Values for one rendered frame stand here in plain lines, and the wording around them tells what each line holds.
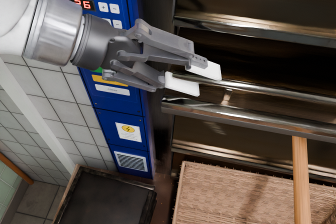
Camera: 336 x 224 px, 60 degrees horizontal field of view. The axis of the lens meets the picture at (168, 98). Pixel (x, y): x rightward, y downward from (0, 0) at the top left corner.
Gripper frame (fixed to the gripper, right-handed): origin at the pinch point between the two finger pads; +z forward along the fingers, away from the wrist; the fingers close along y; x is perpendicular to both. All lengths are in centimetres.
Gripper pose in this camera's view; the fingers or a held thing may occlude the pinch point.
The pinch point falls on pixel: (194, 76)
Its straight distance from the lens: 50.3
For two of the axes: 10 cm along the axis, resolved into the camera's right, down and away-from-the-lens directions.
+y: -5.2, 4.2, 7.4
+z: 8.5, 2.3, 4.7
